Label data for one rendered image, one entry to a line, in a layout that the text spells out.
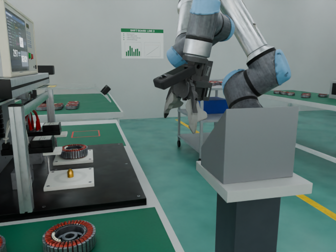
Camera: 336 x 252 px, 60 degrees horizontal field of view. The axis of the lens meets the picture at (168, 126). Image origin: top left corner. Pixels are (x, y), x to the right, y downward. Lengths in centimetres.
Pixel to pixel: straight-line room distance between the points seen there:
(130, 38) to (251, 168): 552
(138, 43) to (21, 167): 569
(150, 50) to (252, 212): 554
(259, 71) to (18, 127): 81
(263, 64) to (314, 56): 724
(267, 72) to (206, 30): 39
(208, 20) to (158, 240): 55
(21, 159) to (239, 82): 78
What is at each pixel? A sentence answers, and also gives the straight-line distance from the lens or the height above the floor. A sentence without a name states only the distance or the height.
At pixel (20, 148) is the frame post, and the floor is 94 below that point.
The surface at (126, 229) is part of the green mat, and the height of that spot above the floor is 75.
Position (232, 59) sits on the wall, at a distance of 707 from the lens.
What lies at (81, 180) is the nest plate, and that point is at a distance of 100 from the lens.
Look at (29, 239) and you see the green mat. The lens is 79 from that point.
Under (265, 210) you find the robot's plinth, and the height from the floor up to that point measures 62.
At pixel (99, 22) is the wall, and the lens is 636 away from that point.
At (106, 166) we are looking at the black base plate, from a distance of 115.
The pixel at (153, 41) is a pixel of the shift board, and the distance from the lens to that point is 646.
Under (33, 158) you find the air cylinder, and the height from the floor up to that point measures 80.
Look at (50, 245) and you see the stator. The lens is 69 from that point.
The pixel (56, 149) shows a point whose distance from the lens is 101.
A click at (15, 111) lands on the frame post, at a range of 80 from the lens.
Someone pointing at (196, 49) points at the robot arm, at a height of 119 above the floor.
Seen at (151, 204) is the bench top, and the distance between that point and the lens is 89.
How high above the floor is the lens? 115
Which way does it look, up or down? 12 degrees down
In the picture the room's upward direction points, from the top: straight up
